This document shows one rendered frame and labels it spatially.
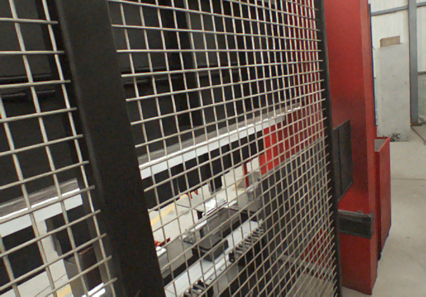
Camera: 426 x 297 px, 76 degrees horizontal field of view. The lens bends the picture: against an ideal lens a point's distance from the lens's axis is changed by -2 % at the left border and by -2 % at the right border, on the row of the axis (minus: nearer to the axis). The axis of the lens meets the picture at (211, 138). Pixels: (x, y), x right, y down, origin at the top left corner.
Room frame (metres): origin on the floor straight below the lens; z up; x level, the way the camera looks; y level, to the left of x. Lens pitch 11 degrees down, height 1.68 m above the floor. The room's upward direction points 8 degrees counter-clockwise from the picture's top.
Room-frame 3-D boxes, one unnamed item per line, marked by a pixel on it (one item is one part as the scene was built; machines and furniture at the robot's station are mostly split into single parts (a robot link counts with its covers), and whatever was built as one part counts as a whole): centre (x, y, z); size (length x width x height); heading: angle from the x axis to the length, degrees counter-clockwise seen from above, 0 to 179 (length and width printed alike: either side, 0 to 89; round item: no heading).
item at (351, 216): (1.59, -0.57, 0.81); 0.64 x 0.08 x 0.14; 48
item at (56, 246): (0.93, 0.54, 1.26); 0.15 x 0.09 x 0.17; 138
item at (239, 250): (1.09, -0.14, 1.02); 0.37 x 0.06 x 0.04; 138
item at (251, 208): (1.40, -0.11, 1.01); 0.26 x 0.12 x 0.05; 48
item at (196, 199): (1.61, 0.13, 1.00); 0.26 x 0.18 x 0.01; 48
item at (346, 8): (2.12, -0.76, 1.15); 0.85 x 0.25 x 2.30; 48
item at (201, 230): (1.47, 0.05, 0.92); 0.39 x 0.06 x 0.10; 138
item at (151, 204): (1.23, 0.27, 1.26); 0.15 x 0.09 x 0.17; 138
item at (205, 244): (1.14, 0.13, 1.01); 0.26 x 0.12 x 0.05; 48
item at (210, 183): (1.51, 0.02, 1.13); 0.10 x 0.02 x 0.10; 138
